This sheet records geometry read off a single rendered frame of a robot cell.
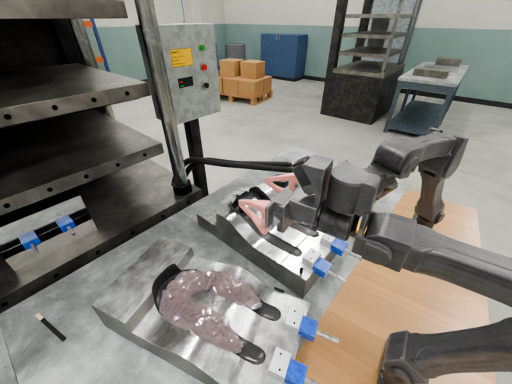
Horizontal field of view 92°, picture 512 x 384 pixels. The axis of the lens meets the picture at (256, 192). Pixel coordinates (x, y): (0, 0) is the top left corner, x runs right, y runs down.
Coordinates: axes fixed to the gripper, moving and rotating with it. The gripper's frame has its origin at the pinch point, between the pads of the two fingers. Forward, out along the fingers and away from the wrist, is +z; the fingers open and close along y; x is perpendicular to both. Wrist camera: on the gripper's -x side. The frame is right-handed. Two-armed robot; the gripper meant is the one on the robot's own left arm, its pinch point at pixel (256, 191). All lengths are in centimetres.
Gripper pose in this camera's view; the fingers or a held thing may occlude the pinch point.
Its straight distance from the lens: 51.8
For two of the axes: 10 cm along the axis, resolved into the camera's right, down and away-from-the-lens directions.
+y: -5.5, 4.8, -6.8
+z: -8.4, -3.0, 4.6
